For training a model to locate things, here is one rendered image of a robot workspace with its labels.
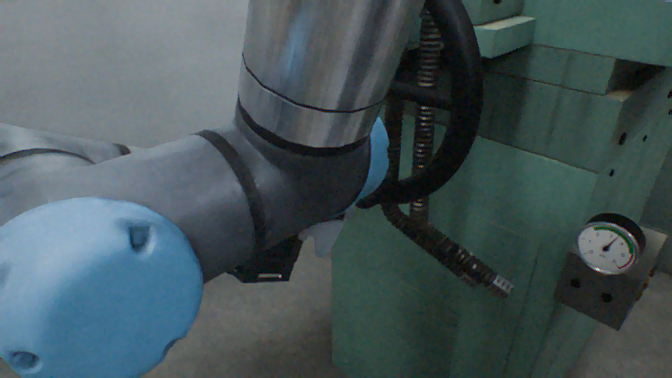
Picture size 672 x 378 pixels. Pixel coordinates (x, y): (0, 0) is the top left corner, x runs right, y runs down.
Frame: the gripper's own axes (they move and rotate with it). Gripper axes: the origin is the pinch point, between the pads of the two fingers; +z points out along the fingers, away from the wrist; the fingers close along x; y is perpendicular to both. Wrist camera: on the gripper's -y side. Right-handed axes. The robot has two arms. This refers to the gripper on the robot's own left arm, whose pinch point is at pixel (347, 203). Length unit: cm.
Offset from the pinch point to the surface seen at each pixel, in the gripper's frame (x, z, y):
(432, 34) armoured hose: 0.8, 3.5, -19.9
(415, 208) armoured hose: 0.9, 12.1, -0.8
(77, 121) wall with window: -132, 15, 18
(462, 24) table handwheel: 8.6, -3.7, -18.9
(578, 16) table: 11.1, 13.0, -26.6
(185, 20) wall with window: -130, 41, -26
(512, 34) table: 6.9, 8.7, -22.5
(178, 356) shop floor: -59, 28, 61
